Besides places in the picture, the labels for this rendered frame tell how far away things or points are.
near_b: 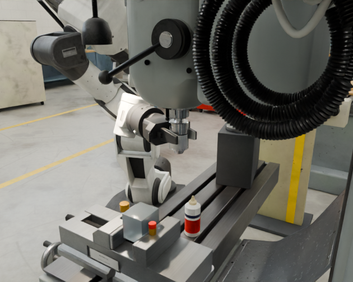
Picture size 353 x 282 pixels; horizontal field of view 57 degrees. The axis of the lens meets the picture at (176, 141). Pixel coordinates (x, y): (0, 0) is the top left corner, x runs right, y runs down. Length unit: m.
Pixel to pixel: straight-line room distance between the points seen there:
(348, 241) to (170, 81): 0.40
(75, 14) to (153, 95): 0.48
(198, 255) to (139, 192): 0.97
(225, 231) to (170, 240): 0.23
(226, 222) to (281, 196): 1.78
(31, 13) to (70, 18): 8.75
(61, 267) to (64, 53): 0.66
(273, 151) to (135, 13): 2.04
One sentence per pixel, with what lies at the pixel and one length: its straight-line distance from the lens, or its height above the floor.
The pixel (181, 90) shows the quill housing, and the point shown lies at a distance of 0.65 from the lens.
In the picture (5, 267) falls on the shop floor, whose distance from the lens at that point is 2.54.
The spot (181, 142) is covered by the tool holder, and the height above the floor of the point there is 1.22.
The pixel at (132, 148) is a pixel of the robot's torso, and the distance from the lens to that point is 1.46.
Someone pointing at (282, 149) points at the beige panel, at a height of 0.63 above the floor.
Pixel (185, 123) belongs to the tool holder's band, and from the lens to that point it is 0.75.
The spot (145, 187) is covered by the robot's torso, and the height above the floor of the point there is 0.75.
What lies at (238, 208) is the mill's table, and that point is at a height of 0.97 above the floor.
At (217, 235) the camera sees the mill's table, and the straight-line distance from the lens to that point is 0.89.
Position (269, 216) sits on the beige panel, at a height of 0.04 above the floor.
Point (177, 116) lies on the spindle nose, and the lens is 0.74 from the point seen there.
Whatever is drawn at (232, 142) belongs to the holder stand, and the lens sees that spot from 1.08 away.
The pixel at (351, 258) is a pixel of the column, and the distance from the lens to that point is 0.57.
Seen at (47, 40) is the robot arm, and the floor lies 1.44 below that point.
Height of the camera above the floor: 1.47
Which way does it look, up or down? 19 degrees down
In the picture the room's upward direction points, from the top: straight up
